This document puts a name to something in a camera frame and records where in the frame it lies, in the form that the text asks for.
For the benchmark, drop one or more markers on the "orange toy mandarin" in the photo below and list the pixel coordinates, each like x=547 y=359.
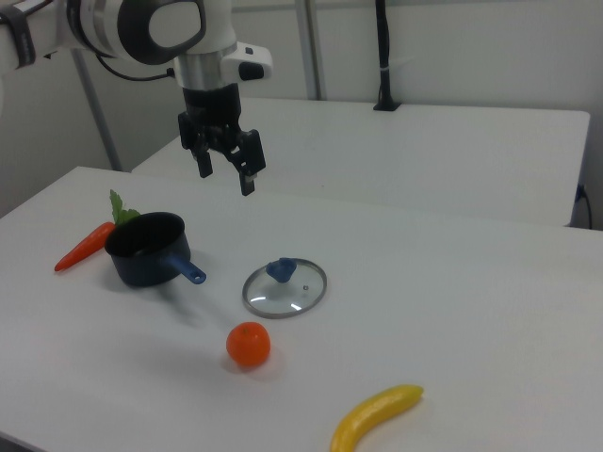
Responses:
x=248 y=344

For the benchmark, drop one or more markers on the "orange toy carrot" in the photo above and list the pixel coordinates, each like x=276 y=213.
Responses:
x=85 y=247

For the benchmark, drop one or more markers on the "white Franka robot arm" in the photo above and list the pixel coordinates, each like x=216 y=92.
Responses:
x=141 y=23

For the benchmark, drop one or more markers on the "yellow toy banana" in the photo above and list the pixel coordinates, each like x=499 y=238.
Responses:
x=367 y=414

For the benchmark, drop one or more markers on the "black pole with clamp base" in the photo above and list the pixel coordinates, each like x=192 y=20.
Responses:
x=385 y=56

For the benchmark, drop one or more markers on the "grey metal frame post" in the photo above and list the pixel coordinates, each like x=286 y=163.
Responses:
x=313 y=47

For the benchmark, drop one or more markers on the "glass lid with blue knob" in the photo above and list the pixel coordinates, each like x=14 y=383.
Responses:
x=284 y=292

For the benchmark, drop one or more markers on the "dark blue saucepan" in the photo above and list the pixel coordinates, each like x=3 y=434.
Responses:
x=146 y=254

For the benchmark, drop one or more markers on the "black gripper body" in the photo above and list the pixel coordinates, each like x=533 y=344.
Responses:
x=211 y=108

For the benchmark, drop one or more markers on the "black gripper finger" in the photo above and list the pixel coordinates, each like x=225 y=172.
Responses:
x=205 y=162
x=250 y=160

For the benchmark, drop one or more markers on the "white rear table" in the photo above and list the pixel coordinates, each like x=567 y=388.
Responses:
x=400 y=155

